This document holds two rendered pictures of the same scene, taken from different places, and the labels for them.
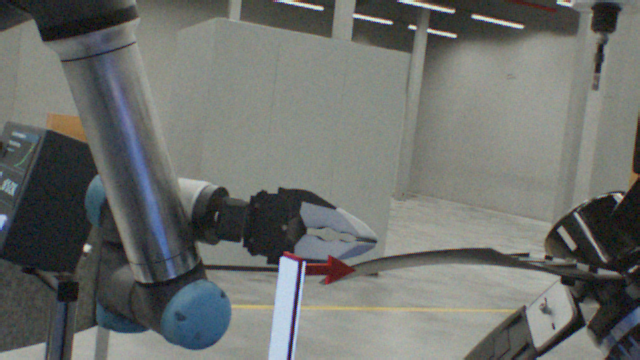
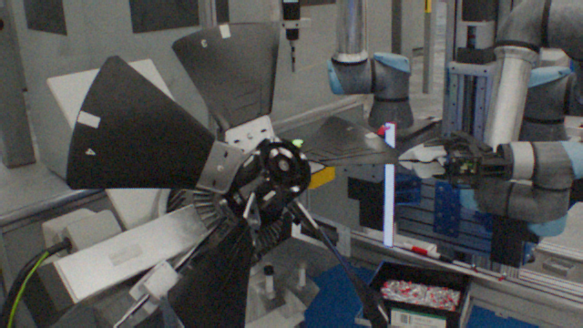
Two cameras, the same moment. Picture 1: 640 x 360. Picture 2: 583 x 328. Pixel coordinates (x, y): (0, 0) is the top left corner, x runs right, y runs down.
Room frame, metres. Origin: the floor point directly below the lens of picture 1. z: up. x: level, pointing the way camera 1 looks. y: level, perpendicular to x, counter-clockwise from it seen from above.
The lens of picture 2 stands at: (1.85, -0.55, 1.57)
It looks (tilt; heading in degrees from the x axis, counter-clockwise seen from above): 20 degrees down; 165
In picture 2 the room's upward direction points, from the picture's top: 2 degrees counter-clockwise
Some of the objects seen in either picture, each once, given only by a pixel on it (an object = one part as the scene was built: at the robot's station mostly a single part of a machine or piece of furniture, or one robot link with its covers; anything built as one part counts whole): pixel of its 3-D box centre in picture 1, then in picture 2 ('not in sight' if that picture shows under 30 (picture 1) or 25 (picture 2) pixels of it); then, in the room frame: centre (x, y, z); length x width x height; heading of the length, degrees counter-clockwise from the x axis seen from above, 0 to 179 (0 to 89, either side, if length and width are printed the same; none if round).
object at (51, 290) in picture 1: (45, 272); not in sight; (1.09, 0.38, 1.04); 0.24 x 0.03 x 0.03; 35
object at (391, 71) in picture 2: not in sight; (389, 74); (0.08, 0.22, 1.20); 0.13 x 0.12 x 0.14; 77
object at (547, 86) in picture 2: not in sight; (548, 90); (0.48, 0.53, 1.20); 0.13 x 0.12 x 0.14; 41
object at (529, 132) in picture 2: not in sight; (542, 130); (0.47, 0.53, 1.09); 0.15 x 0.15 x 0.10
